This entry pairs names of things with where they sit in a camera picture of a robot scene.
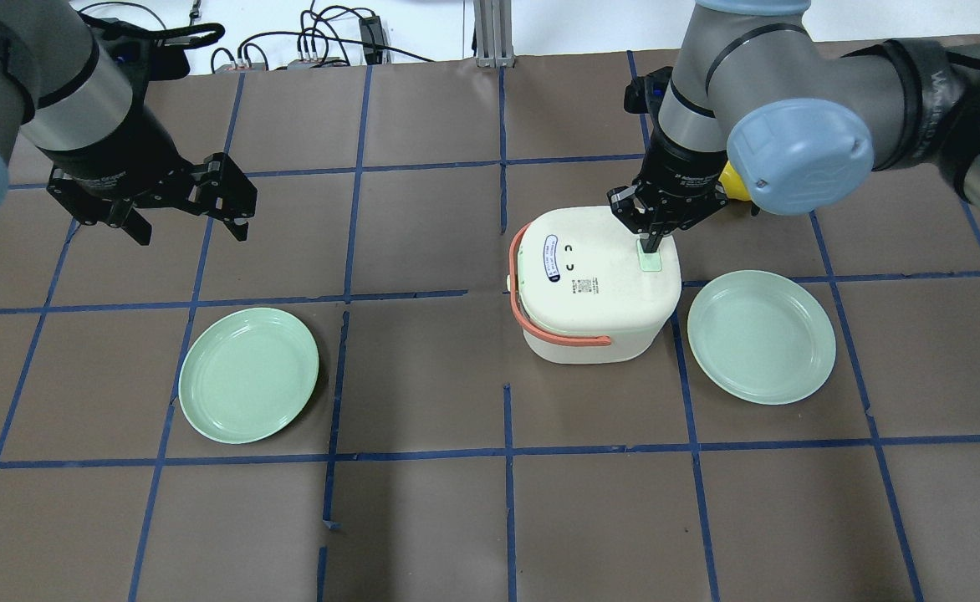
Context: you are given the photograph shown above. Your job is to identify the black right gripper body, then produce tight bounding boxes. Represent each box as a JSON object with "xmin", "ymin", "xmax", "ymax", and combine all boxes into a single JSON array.
[{"xmin": 607, "ymin": 126, "xmax": 727, "ymax": 237}]

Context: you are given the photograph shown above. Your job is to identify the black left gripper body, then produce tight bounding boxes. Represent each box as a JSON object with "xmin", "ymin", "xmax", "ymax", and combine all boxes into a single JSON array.
[{"xmin": 45, "ymin": 105, "xmax": 202, "ymax": 216}]

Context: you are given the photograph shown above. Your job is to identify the cream rice cooker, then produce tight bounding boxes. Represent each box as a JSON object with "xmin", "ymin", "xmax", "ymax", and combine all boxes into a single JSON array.
[{"xmin": 507, "ymin": 207, "xmax": 682, "ymax": 365}]

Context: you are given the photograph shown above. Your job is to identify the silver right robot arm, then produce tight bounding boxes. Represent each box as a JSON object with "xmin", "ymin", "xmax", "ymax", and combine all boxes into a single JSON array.
[{"xmin": 607, "ymin": 1, "xmax": 980, "ymax": 253}]

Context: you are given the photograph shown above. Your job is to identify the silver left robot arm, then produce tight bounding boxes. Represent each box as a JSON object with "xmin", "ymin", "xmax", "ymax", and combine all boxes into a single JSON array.
[{"xmin": 0, "ymin": 1, "xmax": 225, "ymax": 245}]

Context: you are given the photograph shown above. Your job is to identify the green plate near left arm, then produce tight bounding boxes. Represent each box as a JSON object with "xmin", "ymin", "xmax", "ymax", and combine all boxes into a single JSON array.
[{"xmin": 177, "ymin": 306, "xmax": 319, "ymax": 445}]

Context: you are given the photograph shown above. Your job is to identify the green plate near right arm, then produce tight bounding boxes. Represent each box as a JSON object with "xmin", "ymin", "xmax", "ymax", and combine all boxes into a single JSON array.
[{"xmin": 687, "ymin": 270, "xmax": 837, "ymax": 406}]

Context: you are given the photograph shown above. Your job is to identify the yellow lemon toy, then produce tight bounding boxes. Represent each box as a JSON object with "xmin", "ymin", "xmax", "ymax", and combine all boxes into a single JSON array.
[{"xmin": 718, "ymin": 161, "xmax": 751, "ymax": 202}]

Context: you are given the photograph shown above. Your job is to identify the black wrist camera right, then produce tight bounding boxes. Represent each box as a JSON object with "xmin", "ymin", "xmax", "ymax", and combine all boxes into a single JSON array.
[{"xmin": 623, "ymin": 65, "xmax": 673, "ymax": 117}]

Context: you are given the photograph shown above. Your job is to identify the aluminium frame post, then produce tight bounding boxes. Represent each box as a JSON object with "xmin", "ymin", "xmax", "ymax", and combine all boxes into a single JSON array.
[{"xmin": 472, "ymin": 1, "xmax": 516, "ymax": 69}]

